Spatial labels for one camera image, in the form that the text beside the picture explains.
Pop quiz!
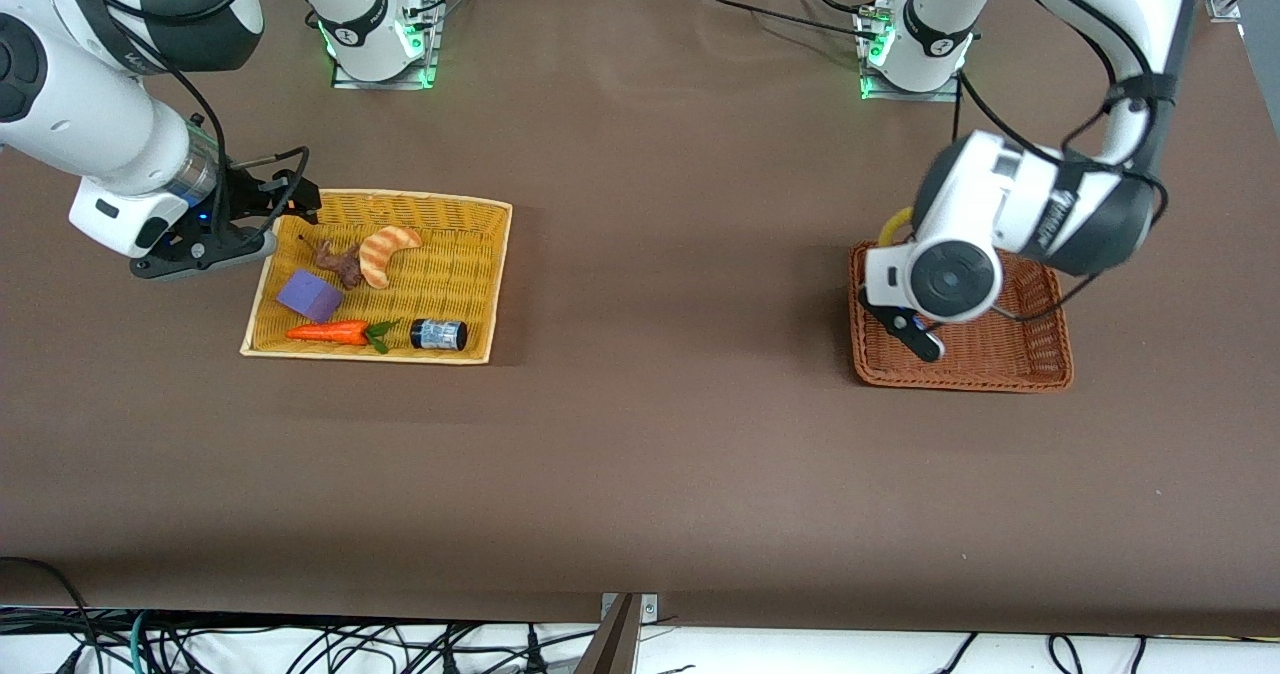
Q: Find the clear yellowish tape roll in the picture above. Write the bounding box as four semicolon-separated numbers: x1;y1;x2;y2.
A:
877;205;917;249

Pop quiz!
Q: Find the brown toy root figure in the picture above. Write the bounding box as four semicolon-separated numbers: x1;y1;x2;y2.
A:
299;234;366;290

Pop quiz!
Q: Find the purple foam block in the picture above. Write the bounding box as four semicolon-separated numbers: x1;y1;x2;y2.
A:
276;268;344;323

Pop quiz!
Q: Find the toy croissant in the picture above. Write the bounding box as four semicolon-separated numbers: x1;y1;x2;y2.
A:
359;226;424;290

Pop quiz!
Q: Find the orange toy carrot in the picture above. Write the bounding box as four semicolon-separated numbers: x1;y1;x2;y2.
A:
285;320;398;356

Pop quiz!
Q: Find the yellow wicker basket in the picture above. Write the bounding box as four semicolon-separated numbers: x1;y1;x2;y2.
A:
240;188;513;365

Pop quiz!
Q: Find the small black labelled jar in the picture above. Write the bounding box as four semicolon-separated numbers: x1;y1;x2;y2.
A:
409;319;469;353

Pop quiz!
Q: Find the brown wicker basket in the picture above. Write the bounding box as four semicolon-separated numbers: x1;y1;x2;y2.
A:
848;241;1075;394

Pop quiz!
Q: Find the black right camera mount bracket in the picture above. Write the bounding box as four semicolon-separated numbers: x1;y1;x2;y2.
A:
129;224;269;280

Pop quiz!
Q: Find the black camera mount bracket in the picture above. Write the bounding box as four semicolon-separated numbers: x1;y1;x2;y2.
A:
129;224;269;280
858;289;947;364

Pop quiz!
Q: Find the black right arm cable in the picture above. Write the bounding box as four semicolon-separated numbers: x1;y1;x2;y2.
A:
55;0;311;247

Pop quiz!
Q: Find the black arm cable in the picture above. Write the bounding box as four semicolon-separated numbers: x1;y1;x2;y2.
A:
955;0;1173;327
55;0;311;247

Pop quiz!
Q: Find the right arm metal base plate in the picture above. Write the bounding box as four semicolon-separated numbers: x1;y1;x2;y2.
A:
330;0;442;90

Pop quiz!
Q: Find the thick black floor cable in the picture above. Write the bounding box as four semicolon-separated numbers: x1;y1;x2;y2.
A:
0;556;101;674

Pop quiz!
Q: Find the long black tabletop cable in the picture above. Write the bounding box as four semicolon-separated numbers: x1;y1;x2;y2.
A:
700;0;883;43

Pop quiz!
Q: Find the metal table edge bracket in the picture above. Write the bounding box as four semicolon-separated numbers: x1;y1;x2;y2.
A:
600;592;659;624

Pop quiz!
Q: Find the dark camera stand post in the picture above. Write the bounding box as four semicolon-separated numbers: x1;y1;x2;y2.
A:
572;594;643;674

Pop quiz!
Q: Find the black left camera mount bracket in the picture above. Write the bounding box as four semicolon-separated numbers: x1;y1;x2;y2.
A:
858;289;947;364

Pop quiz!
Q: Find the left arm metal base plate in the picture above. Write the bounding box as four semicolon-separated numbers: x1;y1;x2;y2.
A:
857;9;966;103

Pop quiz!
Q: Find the thin black floor cable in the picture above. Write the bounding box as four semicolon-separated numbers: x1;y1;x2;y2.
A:
935;632;979;674

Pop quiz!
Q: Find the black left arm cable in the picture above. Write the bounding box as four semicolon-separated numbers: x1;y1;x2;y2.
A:
955;0;1173;327

